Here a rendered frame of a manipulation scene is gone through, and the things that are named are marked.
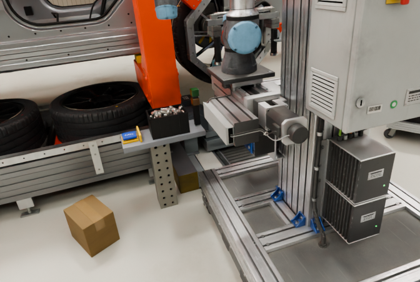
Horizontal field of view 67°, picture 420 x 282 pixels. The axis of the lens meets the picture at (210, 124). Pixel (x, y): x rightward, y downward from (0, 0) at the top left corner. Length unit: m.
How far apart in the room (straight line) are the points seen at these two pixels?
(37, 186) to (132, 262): 0.74
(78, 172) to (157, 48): 0.86
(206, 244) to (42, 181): 0.99
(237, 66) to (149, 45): 0.58
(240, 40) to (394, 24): 0.47
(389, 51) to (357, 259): 0.77
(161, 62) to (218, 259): 1.02
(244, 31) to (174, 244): 1.07
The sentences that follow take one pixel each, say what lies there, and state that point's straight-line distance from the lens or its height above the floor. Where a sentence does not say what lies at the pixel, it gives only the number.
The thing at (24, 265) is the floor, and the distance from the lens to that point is 1.88.
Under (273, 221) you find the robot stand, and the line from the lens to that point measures 1.46.
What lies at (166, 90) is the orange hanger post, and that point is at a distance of 1.78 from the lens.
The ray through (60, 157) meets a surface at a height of 0.33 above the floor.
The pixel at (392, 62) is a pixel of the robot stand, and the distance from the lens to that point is 0.97.
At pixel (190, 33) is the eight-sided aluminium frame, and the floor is 0.89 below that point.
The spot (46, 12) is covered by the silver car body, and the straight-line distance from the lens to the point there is 3.95.
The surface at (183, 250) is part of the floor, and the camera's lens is 1.65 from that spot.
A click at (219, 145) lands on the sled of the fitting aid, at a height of 0.12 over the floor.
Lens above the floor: 1.19
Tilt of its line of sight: 25 degrees down
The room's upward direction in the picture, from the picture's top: 5 degrees counter-clockwise
